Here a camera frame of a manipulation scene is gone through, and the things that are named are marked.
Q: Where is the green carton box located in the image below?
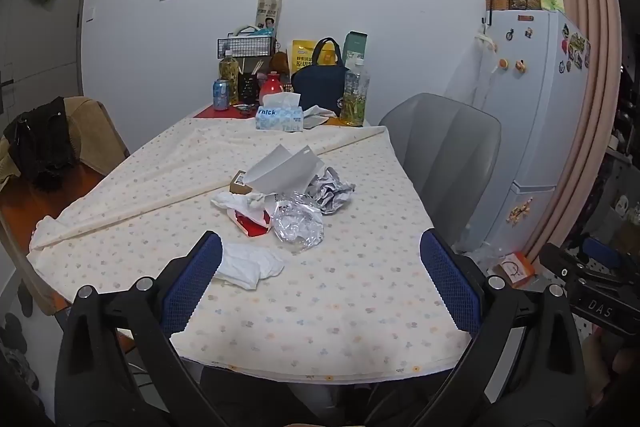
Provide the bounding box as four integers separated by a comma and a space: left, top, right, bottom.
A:
344, 31, 369, 60

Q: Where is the group of fridge magnets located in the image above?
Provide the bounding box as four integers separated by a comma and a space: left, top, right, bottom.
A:
497, 14, 592, 75

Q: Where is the clear plastic wrap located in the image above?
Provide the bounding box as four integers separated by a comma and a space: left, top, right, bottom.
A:
272, 192, 325, 253

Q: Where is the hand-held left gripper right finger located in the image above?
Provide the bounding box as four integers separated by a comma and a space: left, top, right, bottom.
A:
419, 228, 587, 427

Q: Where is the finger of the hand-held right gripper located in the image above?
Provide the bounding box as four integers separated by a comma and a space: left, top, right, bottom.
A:
580, 234, 640, 269
538, 243, 601, 280

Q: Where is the white paper card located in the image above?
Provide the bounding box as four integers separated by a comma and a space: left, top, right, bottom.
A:
248, 145, 326, 196

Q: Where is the orange and white floor box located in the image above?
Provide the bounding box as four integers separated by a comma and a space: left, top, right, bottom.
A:
492, 252, 538, 285

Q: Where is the silver foil wrapper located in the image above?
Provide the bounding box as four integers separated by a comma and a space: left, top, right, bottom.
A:
306, 166, 357, 214

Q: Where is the yellow fridge magnet cluster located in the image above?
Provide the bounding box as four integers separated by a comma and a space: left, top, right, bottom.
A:
506, 202, 533, 224

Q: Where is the green tea bottle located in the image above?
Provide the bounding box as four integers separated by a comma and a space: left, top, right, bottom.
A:
218, 50, 240, 105

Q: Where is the black pen holder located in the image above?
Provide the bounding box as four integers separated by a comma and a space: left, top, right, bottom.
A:
238, 72, 261, 104

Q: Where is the grey chair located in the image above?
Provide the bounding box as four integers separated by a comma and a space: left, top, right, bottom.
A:
378, 93, 502, 253

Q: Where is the white hanging bag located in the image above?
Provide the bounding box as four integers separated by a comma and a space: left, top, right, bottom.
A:
445, 32, 498, 108

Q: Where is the chair with draped clothes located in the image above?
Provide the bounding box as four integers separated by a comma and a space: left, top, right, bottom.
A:
0, 96, 131, 188

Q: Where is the pink curtain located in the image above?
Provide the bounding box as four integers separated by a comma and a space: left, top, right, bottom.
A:
520, 0, 621, 268

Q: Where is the blue drink can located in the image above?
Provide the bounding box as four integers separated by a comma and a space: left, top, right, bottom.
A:
213, 79, 231, 111

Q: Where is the small white tissue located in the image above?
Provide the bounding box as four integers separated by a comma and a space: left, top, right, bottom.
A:
211, 192, 266, 212

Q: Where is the white fridge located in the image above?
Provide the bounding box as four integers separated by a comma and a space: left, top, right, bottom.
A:
445, 9, 593, 268

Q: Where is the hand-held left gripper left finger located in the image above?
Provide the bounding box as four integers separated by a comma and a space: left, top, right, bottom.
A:
54, 230, 223, 427

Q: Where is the red table mat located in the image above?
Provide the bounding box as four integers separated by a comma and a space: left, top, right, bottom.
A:
194, 103, 261, 120

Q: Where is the large white tissue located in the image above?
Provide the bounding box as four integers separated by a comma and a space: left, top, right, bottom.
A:
212, 243, 285, 290

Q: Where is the grey door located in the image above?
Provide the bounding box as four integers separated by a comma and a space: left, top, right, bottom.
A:
0, 0, 98, 118

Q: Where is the black wire basket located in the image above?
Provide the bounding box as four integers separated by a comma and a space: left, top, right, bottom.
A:
217, 37, 277, 58

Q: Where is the dark floral floor mat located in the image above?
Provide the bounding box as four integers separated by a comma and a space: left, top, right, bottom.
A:
0, 277, 56, 427

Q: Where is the white paper bag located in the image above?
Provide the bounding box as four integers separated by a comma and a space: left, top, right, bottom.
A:
255, 0, 285, 32

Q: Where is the large clear plastic bottle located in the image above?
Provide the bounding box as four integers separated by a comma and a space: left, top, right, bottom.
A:
340, 58, 371, 128

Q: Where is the navy lunch bag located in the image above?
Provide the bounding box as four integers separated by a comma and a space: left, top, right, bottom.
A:
291, 38, 351, 110

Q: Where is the red and white packet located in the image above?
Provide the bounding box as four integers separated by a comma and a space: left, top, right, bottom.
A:
227, 202, 273, 238

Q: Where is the white and grey cloth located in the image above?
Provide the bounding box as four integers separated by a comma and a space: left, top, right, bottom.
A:
302, 105, 338, 130

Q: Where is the person's right hand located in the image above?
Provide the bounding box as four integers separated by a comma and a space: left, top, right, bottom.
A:
582, 332, 640, 408

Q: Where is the black garment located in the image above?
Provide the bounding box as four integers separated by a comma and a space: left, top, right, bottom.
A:
2, 97, 78, 188

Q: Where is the blue and white tissue box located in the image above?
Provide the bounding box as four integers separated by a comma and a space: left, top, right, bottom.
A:
255, 92, 304, 132

